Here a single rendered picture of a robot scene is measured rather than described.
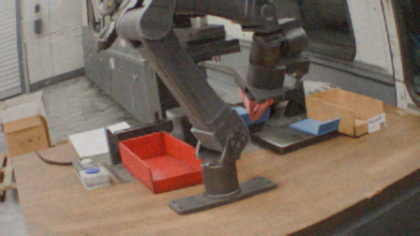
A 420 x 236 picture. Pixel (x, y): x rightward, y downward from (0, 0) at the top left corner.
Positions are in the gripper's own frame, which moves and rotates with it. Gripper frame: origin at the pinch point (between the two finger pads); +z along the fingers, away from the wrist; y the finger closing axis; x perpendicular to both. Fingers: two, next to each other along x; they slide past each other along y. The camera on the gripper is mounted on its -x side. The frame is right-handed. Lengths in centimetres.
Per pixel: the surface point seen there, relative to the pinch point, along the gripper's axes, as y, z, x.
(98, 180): 4.6, 13.8, 33.0
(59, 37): 798, 499, -97
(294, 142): -3.4, 7.7, -10.1
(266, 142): 2.6, 11.9, -6.7
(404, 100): 1, 10, -59
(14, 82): 770, 553, 19
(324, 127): -3.9, 5.2, -18.2
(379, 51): 24, 9, -65
